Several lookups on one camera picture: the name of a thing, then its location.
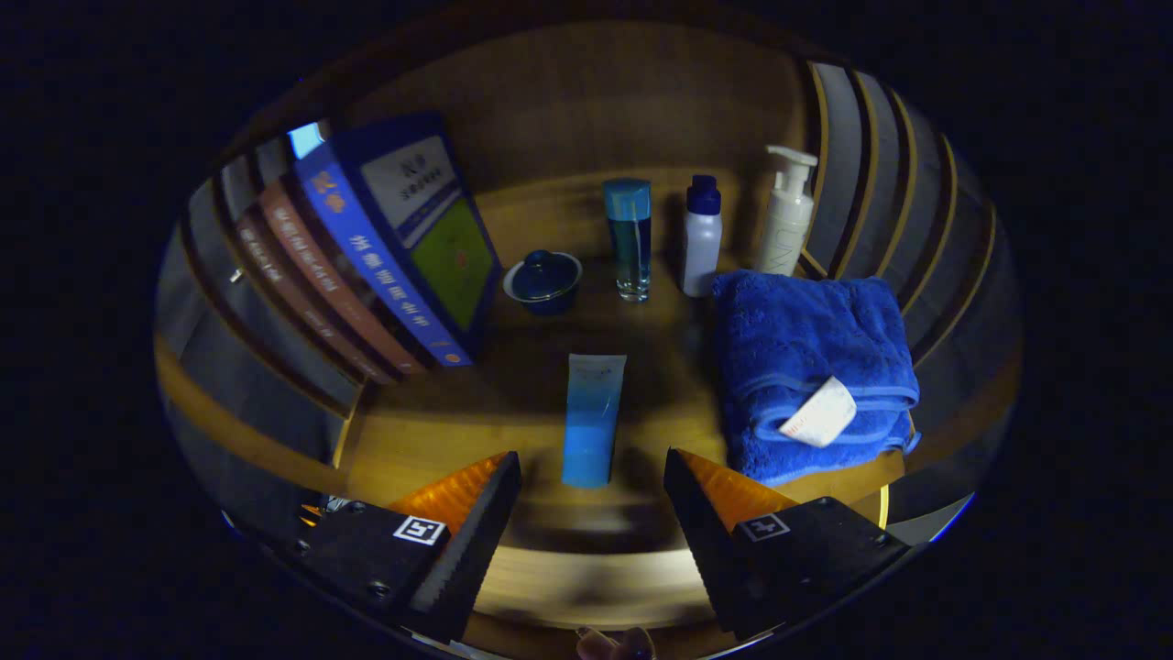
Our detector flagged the teal glass bottle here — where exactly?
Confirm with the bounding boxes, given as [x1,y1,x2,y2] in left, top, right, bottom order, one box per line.
[602,178,652,303]

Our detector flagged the folded blue towel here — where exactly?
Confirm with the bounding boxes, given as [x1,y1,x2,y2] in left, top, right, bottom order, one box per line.
[710,269,922,488]

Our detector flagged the blue white cream tube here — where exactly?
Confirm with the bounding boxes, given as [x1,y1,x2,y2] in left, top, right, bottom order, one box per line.
[561,353,629,490]

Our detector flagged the white pump bottle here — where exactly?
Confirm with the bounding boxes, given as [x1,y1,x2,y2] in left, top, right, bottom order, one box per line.
[754,145,819,276]

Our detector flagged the reddish brown book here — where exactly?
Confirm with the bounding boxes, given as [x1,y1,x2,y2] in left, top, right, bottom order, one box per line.
[257,179,427,377]

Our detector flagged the blue lidded ceramic cup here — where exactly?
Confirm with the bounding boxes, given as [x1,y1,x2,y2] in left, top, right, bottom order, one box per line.
[503,249,584,317]

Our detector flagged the white bottle with blue cap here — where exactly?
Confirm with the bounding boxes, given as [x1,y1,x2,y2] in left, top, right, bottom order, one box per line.
[680,174,724,299]

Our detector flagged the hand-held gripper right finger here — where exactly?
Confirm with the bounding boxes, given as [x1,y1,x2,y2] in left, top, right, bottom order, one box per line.
[663,447,913,643]

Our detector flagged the dark brown book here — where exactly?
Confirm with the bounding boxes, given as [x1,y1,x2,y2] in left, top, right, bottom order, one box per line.
[234,209,395,386]

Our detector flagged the thick blue book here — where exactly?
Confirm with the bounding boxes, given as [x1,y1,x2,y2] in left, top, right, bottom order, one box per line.
[293,112,503,368]

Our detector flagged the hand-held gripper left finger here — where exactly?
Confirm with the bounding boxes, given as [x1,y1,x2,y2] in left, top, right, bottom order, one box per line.
[291,450,522,645]

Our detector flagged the wooden cabinet with slatted shelf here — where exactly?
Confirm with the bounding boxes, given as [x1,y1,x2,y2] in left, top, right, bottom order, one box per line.
[151,18,1023,660]

